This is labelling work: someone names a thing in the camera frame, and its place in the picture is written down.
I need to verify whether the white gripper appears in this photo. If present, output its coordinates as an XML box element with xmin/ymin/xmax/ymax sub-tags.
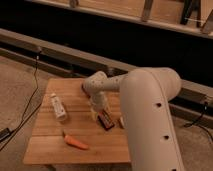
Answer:
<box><xmin>90</xmin><ymin>92</ymin><xmax>111</xmax><ymax>120</ymax></box>

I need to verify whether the black and orange eraser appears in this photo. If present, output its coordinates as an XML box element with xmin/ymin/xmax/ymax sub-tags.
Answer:
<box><xmin>98</xmin><ymin>110</ymin><xmax>115</xmax><ymax>131</ymax></box>

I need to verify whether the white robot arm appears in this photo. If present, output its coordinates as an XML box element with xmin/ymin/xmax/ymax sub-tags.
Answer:
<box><xmin>82</xmin><ymin>67</ymin><xmax>185</xmax><ymax>171</ymax></box>

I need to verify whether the white sponge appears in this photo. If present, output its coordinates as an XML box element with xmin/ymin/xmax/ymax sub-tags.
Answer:
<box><xmin>119</xmin><ymin>117</ymin><xmax>124</xmax><ymax>129</ymax></box>

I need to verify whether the white tube bottle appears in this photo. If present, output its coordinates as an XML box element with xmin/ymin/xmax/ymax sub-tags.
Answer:
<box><xmin>50</xmin><ymin>93</ymin><xmax>68</xmax><ymax>122</ymax></box>

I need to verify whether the orange carrot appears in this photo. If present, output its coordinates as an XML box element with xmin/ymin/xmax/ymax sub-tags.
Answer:
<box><xmin>62</xmin><ymin>132</ymin><xmax>89</xmax><ymax>150</ymax></box>

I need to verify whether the wooden table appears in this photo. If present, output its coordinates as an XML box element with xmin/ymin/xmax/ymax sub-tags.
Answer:
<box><xmin>23</xmin><ymin>78</ymin><xmax>130</xmax><ymax>165</ymax></box>

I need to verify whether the black device on floor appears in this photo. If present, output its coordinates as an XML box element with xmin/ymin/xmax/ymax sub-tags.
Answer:
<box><xmin>0</xmin><ymin>128</ymin><xmax>11</xmax><ymax>143</ymax></box>

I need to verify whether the black cable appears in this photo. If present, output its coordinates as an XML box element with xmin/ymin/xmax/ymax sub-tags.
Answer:
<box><xmin>183</xmin><ymin>99</ymin><xmax>213</xmax><ymax>143</ymax></box>
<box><xmin>0</xmin><ymin>50</ymin><xmax>43</xmax><ymax>152</ymax></box>

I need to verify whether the black cable on right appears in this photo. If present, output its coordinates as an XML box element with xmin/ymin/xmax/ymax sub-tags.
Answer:
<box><xmin>183</xmin><ymin>99</ymin><xmax>213</xmax><ymax>143</ymax></box>

